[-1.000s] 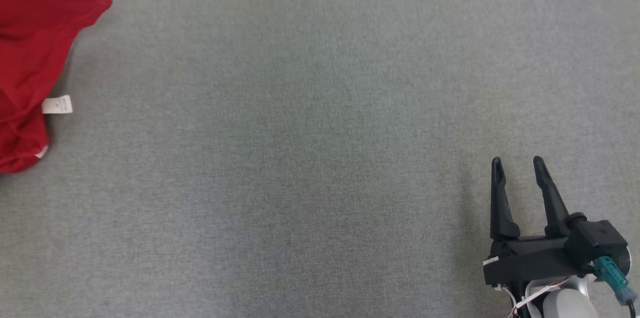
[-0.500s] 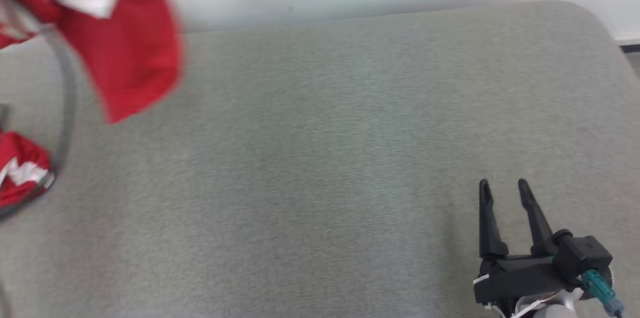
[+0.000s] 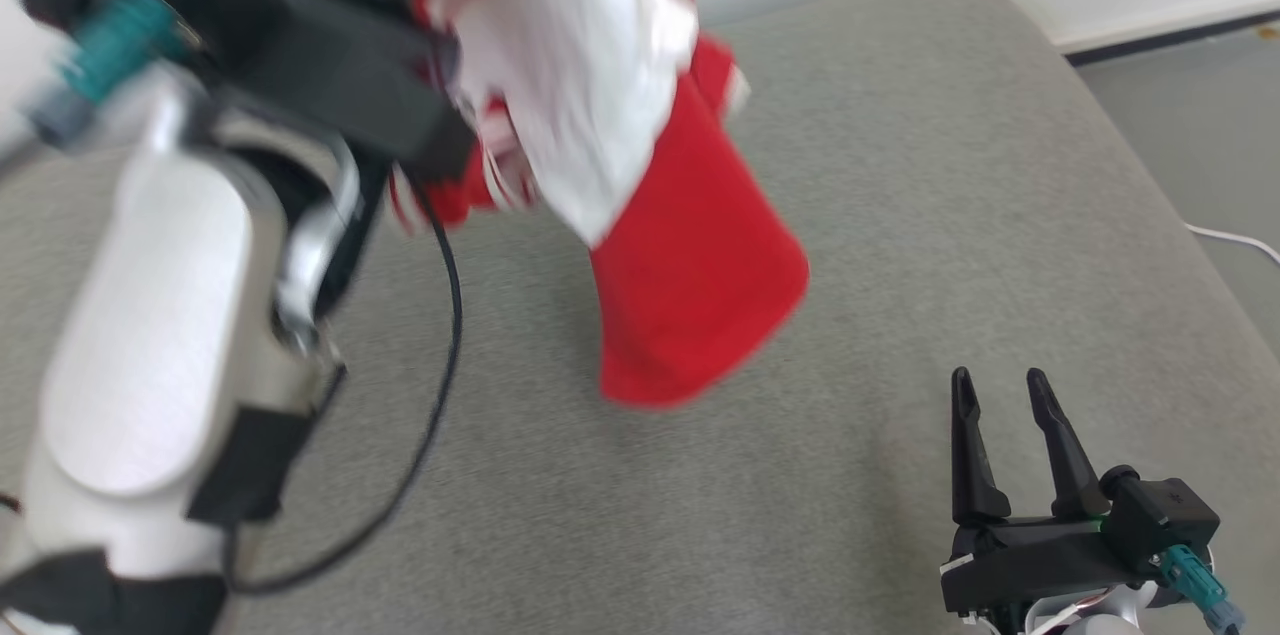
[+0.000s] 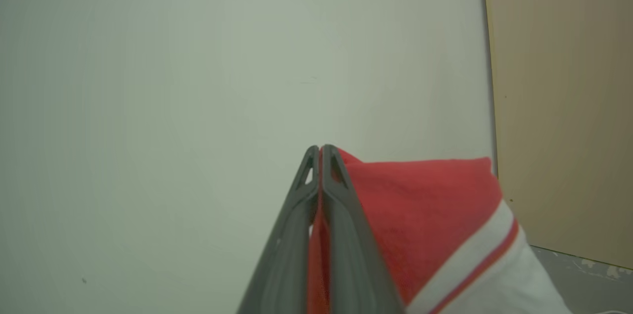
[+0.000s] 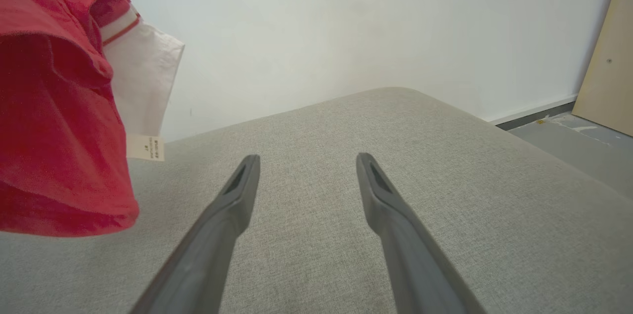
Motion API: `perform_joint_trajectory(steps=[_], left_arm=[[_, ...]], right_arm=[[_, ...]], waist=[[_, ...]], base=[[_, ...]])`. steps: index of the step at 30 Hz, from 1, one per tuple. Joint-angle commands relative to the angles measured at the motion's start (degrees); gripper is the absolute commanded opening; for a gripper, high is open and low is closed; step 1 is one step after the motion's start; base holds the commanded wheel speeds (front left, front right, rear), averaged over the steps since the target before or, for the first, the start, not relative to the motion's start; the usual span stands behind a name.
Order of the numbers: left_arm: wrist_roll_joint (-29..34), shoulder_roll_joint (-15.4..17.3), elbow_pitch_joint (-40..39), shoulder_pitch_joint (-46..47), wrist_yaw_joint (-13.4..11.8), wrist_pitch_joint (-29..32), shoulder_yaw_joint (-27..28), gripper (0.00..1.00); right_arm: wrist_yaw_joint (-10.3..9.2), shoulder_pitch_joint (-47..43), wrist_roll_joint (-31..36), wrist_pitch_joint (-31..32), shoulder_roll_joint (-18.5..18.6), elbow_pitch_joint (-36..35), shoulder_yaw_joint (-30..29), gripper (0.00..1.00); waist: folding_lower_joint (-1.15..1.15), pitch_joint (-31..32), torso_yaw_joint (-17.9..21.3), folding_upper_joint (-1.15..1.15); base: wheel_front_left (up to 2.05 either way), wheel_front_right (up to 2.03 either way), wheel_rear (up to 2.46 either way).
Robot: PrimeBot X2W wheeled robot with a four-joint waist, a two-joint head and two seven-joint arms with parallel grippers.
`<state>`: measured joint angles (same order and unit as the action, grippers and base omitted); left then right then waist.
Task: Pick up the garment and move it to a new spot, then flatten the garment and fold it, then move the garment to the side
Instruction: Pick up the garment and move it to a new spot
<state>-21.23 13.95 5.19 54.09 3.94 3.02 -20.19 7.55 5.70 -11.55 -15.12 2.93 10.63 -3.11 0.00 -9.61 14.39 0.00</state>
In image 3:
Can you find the red white lettered shorts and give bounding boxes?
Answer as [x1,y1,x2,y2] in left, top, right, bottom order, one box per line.
[385,0,811,411]

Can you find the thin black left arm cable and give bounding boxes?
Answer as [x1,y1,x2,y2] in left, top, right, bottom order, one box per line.
[222,170,466,598]

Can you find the white floor cable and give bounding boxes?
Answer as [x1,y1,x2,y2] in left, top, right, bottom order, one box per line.
[1185,223,1280,268]

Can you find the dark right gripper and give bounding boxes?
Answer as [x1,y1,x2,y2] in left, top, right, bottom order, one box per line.
[940,367,1156,618]

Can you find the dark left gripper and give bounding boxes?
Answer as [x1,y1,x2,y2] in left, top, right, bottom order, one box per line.
[228,0,481,184]

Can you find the dark skirting strip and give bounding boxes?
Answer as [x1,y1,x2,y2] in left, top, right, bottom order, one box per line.
[1065,10,1280,66]

